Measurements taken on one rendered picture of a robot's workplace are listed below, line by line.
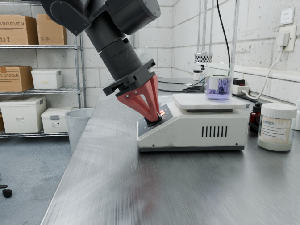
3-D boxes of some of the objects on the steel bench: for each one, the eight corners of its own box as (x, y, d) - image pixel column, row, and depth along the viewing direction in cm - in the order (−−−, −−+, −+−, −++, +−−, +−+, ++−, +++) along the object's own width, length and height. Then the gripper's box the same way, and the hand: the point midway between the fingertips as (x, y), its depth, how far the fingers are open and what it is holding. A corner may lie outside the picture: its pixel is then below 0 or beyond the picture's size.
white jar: (203, 80, 161) (204, 69, 160) (199, 80, 157) (200, 70, 155) (195, 79, 165) (195, 69, 163) (191, 80, 160) (191, 70, 159)
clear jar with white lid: (260, 139, 51) (264, 102, 49) (293, 145, 48) (298, 105, 46) (254, 148, 46) (258, 107, 44) (290, 155, 43) (297, 111, 41)
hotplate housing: (136, 154, 44) (135, 110, 42) (137, 131, 56) (136, 97, 54) (258, 152, 45) (263, 109, 43) (231, 130, 57) (235, 96, 55)
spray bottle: (199, 82, 147) (200, 64, 145) (198, 81, 151) (199, 64, 148) (205, 82, 147) (206, 64, 144) (205, 81, 150) (206, 64, 148)
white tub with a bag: (135, 83, 145) (135, 45, 140) (127, 80, 157) (126, 46, 152) (156, 81, 151) (156, 45, 146) (146, 79, 163) (146, 46, 158)
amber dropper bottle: (252, 134, 54) (255, 103, 52) (245, 130, 57) (247, 100, 55) (264, 133, 55) (268, 102, 53) (257, 129, 57) (260, 100, 56)
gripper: (113, 47, 48) (151, 113, 52) (82, 61, 40) (130, 138, 43) (139, 30, 45) (179, 102, 48) (111, 41, 36) (161, 127, 40)
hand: (153, 115), depth 46 cm, fingers closed, pressing on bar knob
